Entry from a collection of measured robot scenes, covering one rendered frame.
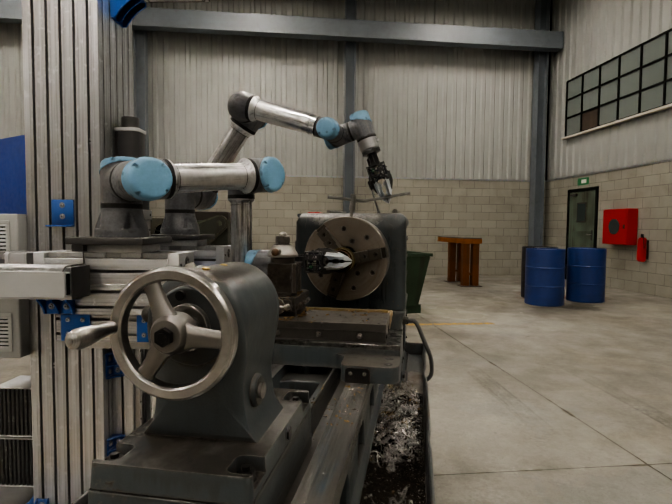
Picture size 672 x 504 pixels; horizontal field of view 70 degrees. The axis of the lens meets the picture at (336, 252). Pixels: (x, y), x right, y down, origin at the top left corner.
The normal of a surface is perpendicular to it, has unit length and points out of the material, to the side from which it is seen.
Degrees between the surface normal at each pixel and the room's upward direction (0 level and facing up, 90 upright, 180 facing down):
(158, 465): 0
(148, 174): 91
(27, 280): 90
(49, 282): 90
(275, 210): 90
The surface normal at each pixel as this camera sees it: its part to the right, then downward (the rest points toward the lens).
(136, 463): 0.01, -1.00
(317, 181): 0.11, 0.05
